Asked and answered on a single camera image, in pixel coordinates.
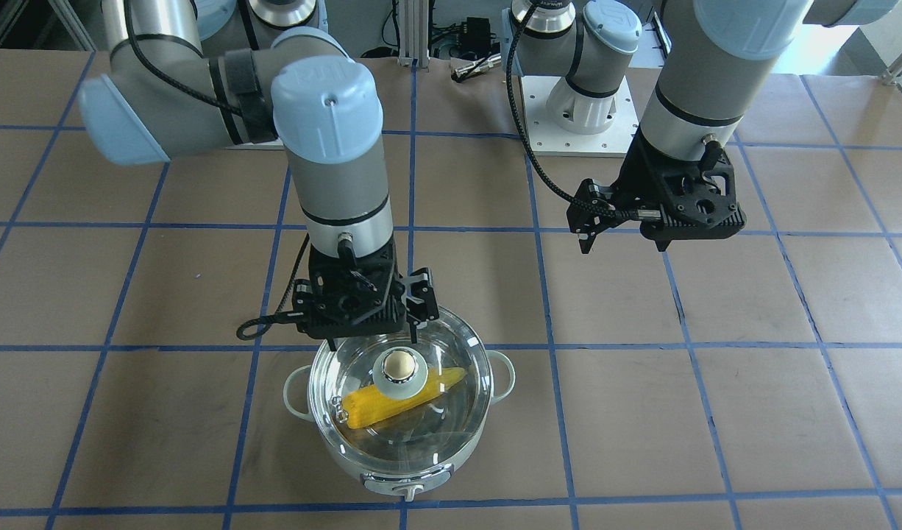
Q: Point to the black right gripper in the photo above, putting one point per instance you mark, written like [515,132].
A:
[421,292]

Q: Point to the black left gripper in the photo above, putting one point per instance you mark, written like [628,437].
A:
[632,184]

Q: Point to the glass pot lid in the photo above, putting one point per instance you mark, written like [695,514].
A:
[399,386]

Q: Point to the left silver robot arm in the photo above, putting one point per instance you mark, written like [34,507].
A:
[721,54]

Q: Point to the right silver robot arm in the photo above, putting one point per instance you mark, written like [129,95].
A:
[164,98]

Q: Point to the silver connector plug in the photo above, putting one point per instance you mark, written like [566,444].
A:
[475,68]

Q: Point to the black docking box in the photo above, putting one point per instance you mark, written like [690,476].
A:
[475,36]

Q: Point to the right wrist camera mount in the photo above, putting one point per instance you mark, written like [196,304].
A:
[420,299]

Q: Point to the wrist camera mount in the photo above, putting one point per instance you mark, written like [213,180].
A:
[588,225]
[420,299]

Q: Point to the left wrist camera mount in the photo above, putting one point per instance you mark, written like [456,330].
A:
[588,225]

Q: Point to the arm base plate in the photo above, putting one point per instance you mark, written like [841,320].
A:
[559,121]

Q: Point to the aluminium frame post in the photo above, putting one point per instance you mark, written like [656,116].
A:
[414,33]

